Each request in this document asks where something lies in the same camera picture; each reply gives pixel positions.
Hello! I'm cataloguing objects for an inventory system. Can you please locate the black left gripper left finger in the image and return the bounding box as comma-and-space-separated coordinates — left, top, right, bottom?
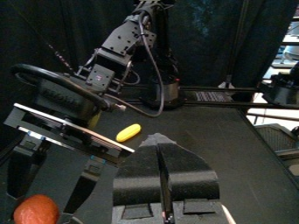
112, 132, 164, 224

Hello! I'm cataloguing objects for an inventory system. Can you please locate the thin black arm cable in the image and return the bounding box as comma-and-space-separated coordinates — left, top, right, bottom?
104, 11, 167, 118

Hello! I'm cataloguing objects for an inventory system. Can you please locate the grey ribbed crate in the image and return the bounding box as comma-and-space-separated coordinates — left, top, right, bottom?
253, 122, 299, 177

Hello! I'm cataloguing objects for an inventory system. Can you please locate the thick black looped cable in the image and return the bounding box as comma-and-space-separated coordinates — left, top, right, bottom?
9, 63, 126, 113

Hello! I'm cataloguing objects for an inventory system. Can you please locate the black background robot base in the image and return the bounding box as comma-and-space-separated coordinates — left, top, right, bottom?
259, 60, 299, 108

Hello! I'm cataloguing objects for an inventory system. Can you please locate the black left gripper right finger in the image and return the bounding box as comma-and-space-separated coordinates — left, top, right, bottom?
156, 133, 229, 224

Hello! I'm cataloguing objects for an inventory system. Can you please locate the yellow oblong toy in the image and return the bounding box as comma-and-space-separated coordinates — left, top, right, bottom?
114, 123, 143, 144

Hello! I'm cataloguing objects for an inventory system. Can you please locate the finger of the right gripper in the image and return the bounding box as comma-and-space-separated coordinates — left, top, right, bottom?
60, 155, 108, 217
4, 134, 52, 202

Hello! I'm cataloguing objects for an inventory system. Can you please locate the orange-brown toy drumstick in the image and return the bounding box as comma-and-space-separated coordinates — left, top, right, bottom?
13, 193, 61, 224

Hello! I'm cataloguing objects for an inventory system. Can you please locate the black frame rail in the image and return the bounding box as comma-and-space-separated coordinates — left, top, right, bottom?
181, 85, 299, 110

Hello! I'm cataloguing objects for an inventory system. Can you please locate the black vertical frame pole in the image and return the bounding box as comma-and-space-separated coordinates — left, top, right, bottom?
221, 0, 251, 89

